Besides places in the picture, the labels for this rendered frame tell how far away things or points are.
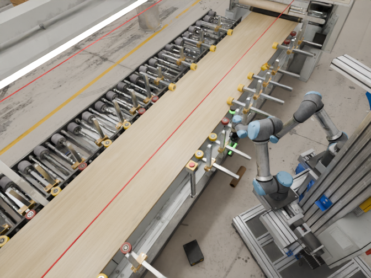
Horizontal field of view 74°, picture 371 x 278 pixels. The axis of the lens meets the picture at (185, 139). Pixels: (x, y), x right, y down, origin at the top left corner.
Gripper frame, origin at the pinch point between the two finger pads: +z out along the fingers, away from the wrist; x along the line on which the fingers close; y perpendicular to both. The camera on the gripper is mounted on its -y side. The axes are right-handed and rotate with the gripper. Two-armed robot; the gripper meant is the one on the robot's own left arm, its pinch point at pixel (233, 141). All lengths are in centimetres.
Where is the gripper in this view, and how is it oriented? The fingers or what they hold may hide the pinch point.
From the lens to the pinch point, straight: 235.2
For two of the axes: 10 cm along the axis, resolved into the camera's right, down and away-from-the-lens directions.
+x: 9.7, 1.7, -1.9
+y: -2.5, 7.7, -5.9
